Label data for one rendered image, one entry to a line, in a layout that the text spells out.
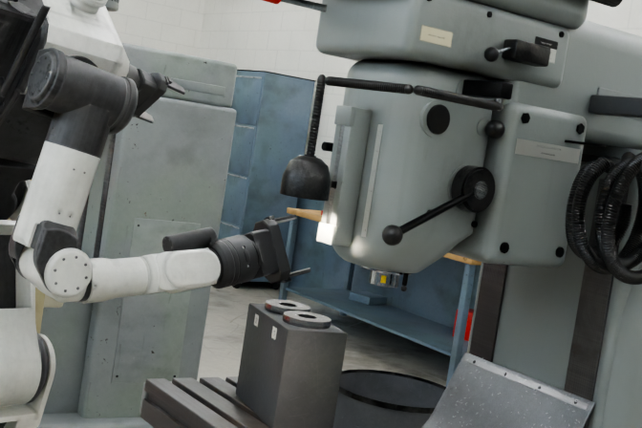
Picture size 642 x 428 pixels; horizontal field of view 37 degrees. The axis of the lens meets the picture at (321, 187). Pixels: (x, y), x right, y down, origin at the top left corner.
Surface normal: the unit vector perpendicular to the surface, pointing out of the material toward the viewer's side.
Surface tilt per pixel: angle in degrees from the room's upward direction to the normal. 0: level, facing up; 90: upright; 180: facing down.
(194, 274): 71
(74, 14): 35
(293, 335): 90
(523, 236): 90
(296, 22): 90
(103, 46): 76
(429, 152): 90
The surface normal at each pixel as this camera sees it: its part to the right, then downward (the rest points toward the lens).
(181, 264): 0.62, -0.20
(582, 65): 0.57, 0.13
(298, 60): -0.81, -0.09
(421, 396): -0.57, -0.11
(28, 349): 0.69, -0.36
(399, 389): -0.16, -0.04
